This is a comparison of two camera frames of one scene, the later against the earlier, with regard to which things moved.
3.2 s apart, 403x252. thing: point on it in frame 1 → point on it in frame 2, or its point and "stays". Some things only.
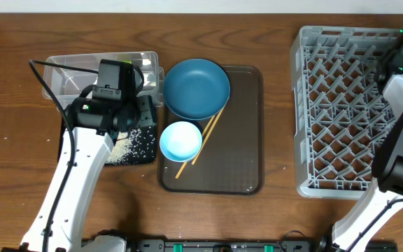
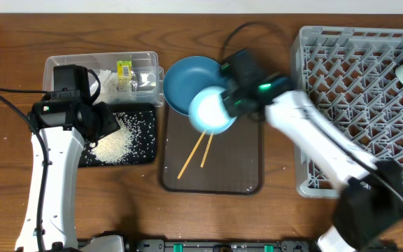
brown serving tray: x=232 y=161 stays
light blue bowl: x=180 y=141 → x=207 y=113
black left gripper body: x=131 y=114 → x=101 y=122
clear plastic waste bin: x=67 y=85 stays
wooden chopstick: x=204 y=142 → x=208 y=146
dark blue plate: x=196 y=89 stays
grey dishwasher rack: x=341 y=117 stays
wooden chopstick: x=178 y=174 stays
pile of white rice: x=133 y=146 stays
